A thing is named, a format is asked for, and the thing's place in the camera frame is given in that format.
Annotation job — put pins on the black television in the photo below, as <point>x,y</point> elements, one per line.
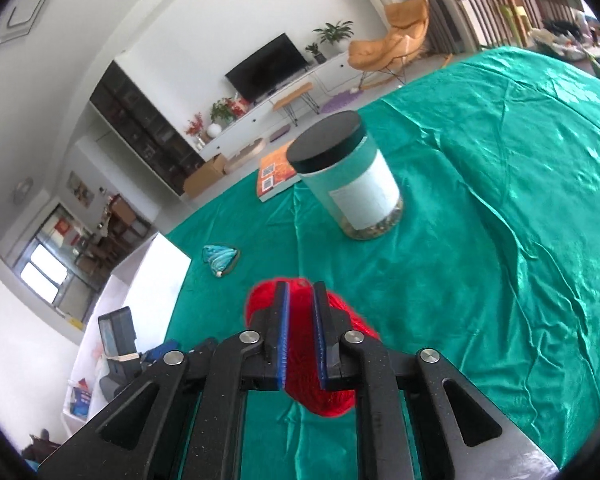
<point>265,67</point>

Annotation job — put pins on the white television cabinet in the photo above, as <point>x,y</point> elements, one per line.
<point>260,117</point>

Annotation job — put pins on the wooden stool with metal legs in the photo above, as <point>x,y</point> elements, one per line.
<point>292,94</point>

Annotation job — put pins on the clear jar with black lid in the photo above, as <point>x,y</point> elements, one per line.
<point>360,185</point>

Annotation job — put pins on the green potted plant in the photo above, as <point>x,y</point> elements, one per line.
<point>222,110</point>

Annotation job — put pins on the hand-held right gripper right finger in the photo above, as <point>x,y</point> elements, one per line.
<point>321,340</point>

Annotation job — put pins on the white round vase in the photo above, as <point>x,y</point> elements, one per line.
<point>215,130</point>

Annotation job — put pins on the pile of assorted small items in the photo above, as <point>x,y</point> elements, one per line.
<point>575,45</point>

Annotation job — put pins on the orange lounge chair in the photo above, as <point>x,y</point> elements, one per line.
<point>400,20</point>

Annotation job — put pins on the orange book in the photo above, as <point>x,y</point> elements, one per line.
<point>275,170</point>

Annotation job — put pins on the light blue striped fabric bundle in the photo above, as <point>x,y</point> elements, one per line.
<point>220,257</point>

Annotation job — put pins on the red yarn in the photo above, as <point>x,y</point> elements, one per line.
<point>302,350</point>

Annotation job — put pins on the red gift box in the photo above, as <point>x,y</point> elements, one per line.
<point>240,107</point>

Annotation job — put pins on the wooden railed furniture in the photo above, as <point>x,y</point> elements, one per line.
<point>480,15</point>

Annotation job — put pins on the small plant in dark pot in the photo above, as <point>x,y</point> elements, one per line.
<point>316,54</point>

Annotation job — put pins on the black lace cloth bundle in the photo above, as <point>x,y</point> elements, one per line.
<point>117,380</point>

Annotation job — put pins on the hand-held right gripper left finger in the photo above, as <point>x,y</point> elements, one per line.
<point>281,340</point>

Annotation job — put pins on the window with dark frame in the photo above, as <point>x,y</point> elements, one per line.
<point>45,270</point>

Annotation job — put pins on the blue printed packet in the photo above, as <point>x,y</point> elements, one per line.
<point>81,399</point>

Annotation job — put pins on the brown cardboard box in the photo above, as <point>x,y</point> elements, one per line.
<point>205,177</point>

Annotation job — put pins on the white cardboard box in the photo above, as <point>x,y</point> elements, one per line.
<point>155,270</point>

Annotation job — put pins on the black display cabinet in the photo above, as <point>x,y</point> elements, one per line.
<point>140,125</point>

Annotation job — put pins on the framed wall painting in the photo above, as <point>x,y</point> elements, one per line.
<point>79,188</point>

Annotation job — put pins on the red flowers in vase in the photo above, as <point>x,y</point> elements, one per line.
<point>196,127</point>

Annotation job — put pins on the beige round floor cushion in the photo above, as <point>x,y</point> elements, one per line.
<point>245,156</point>

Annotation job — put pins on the leafy plant in white pot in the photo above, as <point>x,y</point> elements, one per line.
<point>335,32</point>

